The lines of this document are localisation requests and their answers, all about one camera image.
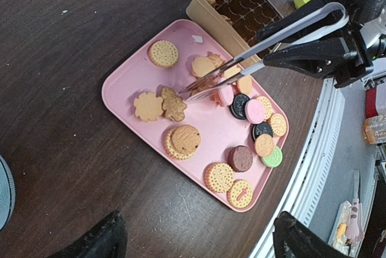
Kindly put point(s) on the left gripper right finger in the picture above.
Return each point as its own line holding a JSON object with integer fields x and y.
{"x": 292, "y": 239}

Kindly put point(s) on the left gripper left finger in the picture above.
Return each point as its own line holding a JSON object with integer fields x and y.
{"x": 108, "y": 238}

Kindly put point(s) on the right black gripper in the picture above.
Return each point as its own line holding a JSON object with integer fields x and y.
{"x": 307, "y": 21}

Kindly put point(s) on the metal serving tongs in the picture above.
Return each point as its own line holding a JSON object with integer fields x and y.
{"x": 214, "y": 75}

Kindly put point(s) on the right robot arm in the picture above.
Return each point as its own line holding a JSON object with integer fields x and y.
{"x": 346, "y": 54}

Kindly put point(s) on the yellow cookie with pink sword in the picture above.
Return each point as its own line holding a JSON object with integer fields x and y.
{"x": 240, "y": 194}

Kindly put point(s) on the round tan cookie right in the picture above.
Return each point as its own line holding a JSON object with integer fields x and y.
{"x": 244, "y": 85}

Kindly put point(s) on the yellow dotted cookie middle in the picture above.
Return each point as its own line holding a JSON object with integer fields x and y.
{"x": 268, "y": 108}

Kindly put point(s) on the green sandwich cookie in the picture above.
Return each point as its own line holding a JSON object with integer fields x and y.
{"x": 274, "y": 159}

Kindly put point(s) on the gold cookie tin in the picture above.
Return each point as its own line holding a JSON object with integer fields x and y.
{"x": 233, "y": 23}

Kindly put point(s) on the yellow dotted cookie corner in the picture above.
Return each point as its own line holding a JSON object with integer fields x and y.
{"x": 278, "y": 124}

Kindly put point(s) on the pink sandwich cookie lower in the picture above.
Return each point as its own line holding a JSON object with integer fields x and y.
{"x": 254, "y": 111}

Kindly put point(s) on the pink sandwich cookie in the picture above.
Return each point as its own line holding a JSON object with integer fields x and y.
{"x": 226, "y": 95}
{"x": 254, "y": 111}

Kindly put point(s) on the black sandwich cookie lower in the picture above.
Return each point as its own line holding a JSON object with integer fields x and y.
{"x": 259, "y": 129}

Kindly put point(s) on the black sandwich cookie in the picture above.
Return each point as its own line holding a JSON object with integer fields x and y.
{"x": 237, "y": 108}
{"x": 259, "y": 129}

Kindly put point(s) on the brown chocolate cookie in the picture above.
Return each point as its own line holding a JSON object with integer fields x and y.
{"x": 240, "y": 158}

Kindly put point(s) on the black sandwich cookie upper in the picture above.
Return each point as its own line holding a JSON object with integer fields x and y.
{"x": 237, "y": 108}

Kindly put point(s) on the pink sandwich cookie upper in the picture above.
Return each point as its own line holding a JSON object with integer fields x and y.
{"x": 226, "y": 95}

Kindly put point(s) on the pale blue ceramic bowl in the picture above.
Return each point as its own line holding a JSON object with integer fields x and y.
{"x": 7, "y": 193}

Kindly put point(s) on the chocolate chip cookie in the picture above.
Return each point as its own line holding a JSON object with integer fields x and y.
{"x": 186, "y": 139}

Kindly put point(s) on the pink plastic tray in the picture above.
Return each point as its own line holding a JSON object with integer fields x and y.
{"x": 220, "y": 130}

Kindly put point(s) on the lone yellow sandwich cookie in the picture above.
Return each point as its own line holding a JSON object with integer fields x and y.
{"x": 163, "y": 54}

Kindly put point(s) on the gingerbread brown leaf cookie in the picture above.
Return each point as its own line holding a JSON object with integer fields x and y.
{"x": 173, "y": 105}

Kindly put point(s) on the front aluminium rail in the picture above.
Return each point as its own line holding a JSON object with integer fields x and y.
{"x": 305, "y": 187}

